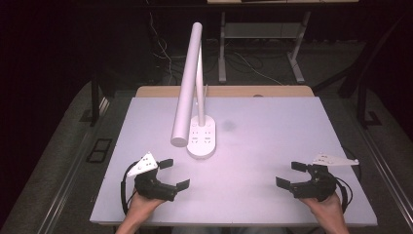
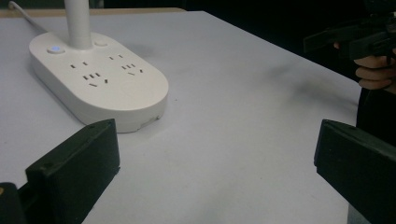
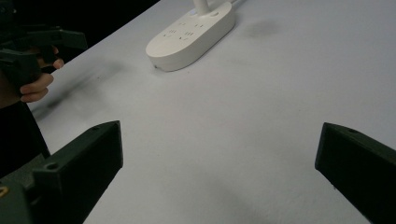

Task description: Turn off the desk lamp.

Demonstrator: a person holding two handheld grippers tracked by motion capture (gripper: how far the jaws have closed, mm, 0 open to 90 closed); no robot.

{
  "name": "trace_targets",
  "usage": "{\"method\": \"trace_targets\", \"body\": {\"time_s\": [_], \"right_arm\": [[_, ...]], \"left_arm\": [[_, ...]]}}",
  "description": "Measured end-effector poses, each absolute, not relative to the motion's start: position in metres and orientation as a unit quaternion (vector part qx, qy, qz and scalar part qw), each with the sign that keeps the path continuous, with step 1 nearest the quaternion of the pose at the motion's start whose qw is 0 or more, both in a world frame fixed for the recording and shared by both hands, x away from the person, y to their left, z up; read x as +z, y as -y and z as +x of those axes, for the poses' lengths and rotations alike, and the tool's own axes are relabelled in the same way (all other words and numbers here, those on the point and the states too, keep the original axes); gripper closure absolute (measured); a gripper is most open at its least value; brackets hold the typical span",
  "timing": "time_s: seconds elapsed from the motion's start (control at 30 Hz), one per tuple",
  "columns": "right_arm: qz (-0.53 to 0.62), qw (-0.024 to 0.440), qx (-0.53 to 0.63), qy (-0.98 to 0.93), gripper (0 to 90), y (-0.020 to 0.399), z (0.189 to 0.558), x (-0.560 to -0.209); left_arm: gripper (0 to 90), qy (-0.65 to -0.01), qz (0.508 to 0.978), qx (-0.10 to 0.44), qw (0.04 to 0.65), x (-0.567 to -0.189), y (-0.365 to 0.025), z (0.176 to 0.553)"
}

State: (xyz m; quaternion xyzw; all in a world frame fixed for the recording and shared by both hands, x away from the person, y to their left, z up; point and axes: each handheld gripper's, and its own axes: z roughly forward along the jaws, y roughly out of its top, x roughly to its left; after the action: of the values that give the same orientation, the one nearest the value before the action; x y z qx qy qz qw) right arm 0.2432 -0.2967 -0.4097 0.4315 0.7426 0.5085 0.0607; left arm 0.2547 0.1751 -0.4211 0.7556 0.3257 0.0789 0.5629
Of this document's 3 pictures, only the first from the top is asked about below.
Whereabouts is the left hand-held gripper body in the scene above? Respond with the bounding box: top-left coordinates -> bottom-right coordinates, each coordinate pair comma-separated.
126,151 -> 179,203

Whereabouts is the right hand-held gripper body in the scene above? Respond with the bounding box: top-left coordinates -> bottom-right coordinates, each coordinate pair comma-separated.
291,153 -> 360,203

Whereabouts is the person's left hand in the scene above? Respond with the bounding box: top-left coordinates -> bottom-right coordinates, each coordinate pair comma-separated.
127,189 -> 166,219

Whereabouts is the person's right hand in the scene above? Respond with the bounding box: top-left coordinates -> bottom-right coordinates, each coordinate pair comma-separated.
300,193 -> 345,222

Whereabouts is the white desk lamp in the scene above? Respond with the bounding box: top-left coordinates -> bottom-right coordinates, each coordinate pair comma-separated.
169,21 -> 217,161

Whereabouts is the black metal stand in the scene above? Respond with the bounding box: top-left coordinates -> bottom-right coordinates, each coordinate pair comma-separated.
79,72 -> 110,128
356,79 -> 384,130

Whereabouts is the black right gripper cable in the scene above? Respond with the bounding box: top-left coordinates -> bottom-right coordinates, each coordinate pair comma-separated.
333,147 -> 362,214

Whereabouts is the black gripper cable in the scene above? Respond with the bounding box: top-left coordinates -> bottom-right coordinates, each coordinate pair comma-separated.
120,161 -> 139,216
333,147 -> 362,214

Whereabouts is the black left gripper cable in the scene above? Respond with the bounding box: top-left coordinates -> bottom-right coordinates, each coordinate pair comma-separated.
120,161 -> 139,216

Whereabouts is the black floor frame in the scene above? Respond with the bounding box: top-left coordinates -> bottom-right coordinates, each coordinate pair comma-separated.
85,137 -> 113,164

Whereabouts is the white floor cable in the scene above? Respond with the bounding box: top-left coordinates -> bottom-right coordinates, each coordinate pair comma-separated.
148,12 -> 284,87

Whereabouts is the grey metal table frame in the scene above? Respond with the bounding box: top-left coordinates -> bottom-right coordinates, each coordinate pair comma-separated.
217,11 -> 312,85

